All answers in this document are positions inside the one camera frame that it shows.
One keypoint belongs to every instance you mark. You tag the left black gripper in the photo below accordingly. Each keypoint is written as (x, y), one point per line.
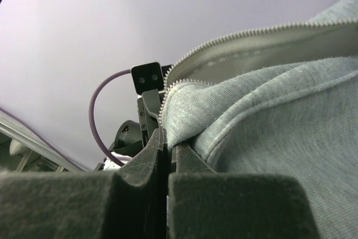
(149, 104)

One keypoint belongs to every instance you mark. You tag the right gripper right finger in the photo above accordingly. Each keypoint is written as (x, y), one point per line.
(206, 204)

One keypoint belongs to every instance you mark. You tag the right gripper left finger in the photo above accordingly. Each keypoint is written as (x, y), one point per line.
(127, 203)

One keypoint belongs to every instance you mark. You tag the grey zip jacket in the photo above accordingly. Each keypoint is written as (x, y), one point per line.
(282, 99)

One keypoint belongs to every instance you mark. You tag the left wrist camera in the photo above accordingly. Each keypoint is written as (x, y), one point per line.
(147, 77)

